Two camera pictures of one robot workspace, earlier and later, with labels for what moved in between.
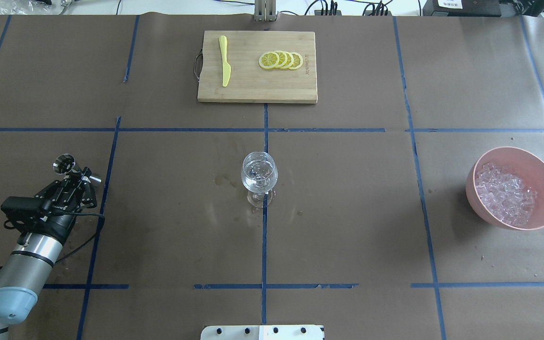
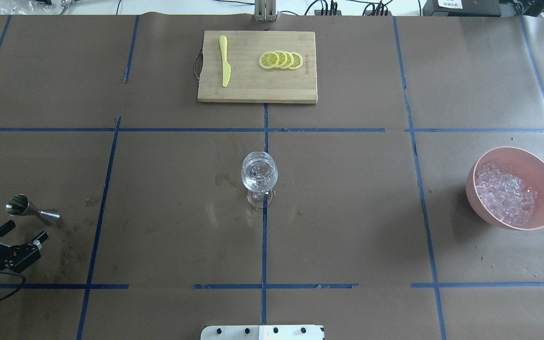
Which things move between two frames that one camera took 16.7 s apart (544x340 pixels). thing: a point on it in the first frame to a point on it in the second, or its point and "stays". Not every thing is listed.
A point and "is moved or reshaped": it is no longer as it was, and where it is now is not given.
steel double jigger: (65, 164) is moved or reshaped
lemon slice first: (268, 60) stays
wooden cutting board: (248, 81) stays
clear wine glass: (259, 174) stays
